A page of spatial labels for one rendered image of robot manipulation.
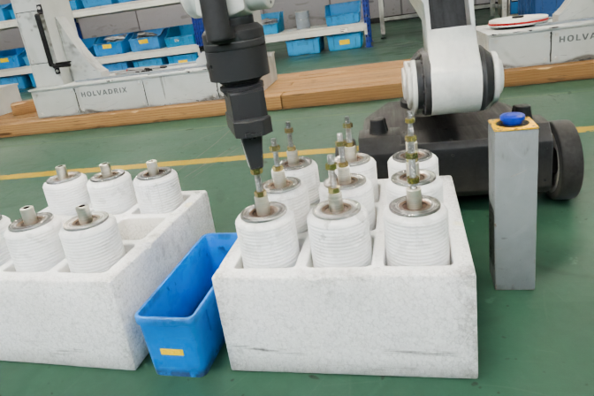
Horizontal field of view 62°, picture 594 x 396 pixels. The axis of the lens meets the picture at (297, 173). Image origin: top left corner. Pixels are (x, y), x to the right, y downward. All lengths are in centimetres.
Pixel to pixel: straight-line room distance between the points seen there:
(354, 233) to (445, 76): 48
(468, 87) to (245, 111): 56
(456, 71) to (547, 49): 181
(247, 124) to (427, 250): 31
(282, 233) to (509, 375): 40
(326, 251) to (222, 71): 30
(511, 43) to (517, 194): 196
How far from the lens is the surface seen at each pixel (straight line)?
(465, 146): 127
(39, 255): 100
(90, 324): 95
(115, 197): 116
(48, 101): 347
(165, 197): 110
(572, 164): 132
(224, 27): 68
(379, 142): 127
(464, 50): 114
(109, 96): 324
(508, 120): 92
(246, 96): 71
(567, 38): 292
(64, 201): 123
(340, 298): 76
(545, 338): 94
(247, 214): 80
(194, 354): 88
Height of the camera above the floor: 56
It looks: 19 degrees down
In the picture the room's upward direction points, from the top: 8 degrees counter-clockwise
